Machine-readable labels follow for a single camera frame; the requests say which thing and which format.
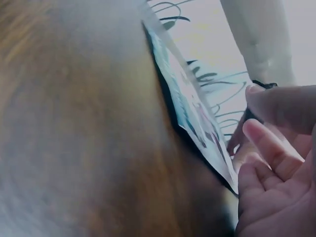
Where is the person's right hand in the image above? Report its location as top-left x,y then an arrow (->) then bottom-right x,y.
226,84 -> 316,237

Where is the white teal printed packet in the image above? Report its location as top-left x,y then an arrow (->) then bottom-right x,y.
141,0 -> 239,196

